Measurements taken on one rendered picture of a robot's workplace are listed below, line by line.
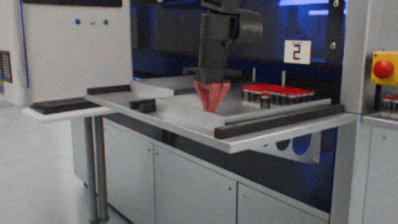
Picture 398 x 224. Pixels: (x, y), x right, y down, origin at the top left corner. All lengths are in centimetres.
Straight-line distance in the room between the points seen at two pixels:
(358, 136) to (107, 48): 105
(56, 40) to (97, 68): 20
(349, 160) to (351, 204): 11
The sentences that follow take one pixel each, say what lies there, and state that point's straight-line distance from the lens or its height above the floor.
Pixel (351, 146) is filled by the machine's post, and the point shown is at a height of 80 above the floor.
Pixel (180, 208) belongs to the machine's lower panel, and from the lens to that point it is 166.
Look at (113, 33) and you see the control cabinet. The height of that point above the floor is 106.
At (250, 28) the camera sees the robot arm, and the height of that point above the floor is 108.
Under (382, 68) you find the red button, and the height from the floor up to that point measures 100.
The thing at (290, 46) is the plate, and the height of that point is 103.
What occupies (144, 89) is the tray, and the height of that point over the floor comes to 90.
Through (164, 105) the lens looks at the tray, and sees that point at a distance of 91.
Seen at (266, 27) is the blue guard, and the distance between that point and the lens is 115.
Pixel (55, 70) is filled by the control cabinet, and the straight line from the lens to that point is 155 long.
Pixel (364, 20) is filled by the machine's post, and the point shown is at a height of 110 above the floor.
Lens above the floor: 108
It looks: 12 degrees down
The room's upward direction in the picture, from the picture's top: straight up
